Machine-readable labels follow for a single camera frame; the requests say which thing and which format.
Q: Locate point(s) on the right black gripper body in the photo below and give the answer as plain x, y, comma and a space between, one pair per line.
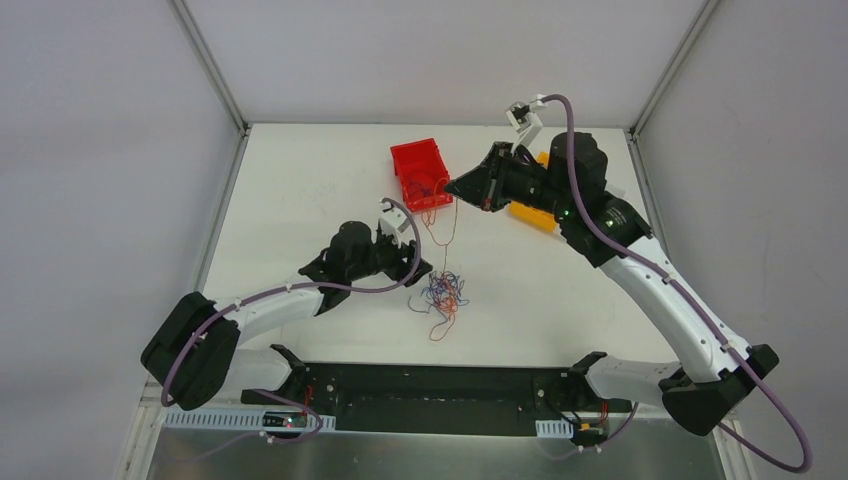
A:
497, 177

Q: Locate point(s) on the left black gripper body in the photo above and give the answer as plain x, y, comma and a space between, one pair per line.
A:
403, 258

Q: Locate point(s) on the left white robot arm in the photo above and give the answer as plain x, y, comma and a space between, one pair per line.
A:
198, 352

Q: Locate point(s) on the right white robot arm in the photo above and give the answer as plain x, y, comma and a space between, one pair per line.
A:
710, 376

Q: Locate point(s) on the yellow plastic bin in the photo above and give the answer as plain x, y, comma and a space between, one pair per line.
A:
535, 218

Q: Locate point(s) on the red plastic bin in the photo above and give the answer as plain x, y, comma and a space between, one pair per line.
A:
421, 173

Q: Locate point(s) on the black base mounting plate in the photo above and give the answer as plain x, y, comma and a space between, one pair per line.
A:
452, 400

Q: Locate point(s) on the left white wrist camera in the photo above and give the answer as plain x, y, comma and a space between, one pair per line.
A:
393, 222

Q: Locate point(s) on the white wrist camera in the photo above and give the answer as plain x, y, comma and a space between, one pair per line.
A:
393, 222
524, 119

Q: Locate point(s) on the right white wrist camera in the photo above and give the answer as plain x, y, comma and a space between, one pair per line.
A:
524, 119

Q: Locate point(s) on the left white cable duct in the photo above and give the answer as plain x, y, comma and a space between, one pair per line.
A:
232, 419

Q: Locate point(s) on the white cable duct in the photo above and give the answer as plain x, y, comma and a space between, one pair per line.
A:
232, 419
554, 429

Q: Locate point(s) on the right white cable duct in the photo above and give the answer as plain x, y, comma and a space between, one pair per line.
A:
554, 429

